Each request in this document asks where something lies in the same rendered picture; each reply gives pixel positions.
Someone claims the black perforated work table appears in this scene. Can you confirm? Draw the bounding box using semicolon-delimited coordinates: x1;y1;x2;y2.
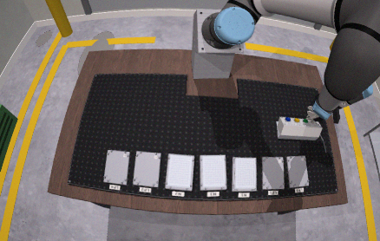
67;74;338;201

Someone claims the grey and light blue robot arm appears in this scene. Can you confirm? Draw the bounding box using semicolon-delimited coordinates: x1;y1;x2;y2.
201;0;380;124

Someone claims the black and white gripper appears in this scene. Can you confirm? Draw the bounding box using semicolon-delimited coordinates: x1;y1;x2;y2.
306;95;342;121

